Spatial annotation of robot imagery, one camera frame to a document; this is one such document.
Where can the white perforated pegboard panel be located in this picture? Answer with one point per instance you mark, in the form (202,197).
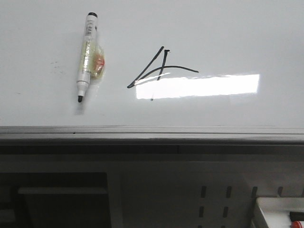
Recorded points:
(201,199)

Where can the white plastic bin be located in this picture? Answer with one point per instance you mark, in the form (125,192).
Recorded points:
(270,212)

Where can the black item in bin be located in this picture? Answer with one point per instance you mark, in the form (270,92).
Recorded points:
(296,216)

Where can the red capped item in bin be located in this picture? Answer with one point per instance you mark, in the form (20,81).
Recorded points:
(297,224)

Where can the whiteboard with grey frame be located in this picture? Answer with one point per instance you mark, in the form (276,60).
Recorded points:
(191,70)

